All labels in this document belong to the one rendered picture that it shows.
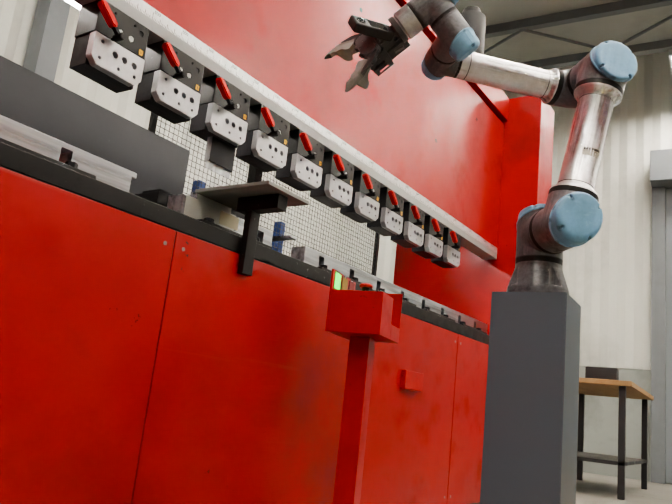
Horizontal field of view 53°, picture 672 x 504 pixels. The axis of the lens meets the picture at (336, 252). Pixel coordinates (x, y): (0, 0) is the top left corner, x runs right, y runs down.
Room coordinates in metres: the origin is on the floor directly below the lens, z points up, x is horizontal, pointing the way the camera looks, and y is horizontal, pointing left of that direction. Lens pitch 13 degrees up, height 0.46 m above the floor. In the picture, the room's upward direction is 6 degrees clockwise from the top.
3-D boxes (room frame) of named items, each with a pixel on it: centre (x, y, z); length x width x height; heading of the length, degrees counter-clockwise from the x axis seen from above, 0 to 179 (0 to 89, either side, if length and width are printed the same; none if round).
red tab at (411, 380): (2.64, -0.35, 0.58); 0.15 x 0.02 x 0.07; 145
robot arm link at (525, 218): (1.67, -0.52, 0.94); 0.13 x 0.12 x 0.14; 9
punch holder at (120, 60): (1.54, 0.61, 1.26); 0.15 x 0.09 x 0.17; 145
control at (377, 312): (1.97, -0.10, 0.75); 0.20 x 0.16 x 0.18; 158
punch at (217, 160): (1.89, 0.37, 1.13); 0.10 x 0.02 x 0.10; 145
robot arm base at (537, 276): (1.68, -0.52, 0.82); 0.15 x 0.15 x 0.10
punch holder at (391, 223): (2.69, -0.19, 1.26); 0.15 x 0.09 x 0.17; 145
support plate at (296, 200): (1.80, 0.25, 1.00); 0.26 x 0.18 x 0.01; 55
